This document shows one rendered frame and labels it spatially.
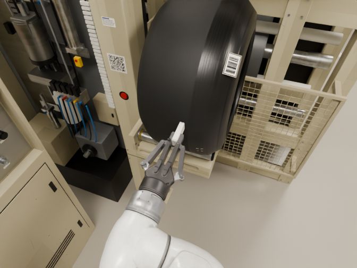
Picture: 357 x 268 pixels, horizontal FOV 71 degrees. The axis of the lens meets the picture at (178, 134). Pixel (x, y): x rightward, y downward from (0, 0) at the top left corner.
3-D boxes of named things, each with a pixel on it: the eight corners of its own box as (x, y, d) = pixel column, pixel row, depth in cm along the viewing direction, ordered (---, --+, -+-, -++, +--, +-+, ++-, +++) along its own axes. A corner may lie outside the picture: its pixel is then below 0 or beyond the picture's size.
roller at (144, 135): (141, 139, 117) (137, 139, 113) (143, 130, 117) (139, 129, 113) (213, 160, 109) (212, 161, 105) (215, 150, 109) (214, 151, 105)
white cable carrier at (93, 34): (108, 107, 120) (79, 0, 84) (113, 100, 123) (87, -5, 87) (117, 109, 119) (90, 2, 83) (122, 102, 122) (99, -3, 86)
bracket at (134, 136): (130, 149, 116) (127, 135, 108) (164, 96, 140) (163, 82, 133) (137, 151, 115) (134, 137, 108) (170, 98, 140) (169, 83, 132)
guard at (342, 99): (170, 142, 190) (167, 60, 137) (171, 140, 191) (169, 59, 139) (295, 178, 169) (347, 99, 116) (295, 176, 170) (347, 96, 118)
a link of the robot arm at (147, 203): (120, 205, 59) (132, 183, 62) (129, 216, 67) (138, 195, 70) (155, 218, 57) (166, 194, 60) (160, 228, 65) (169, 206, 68)
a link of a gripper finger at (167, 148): (159, 178, 70) (154, 177, 70) (172, 145, 75) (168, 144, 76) (157, 173, 66) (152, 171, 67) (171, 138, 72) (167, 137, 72)
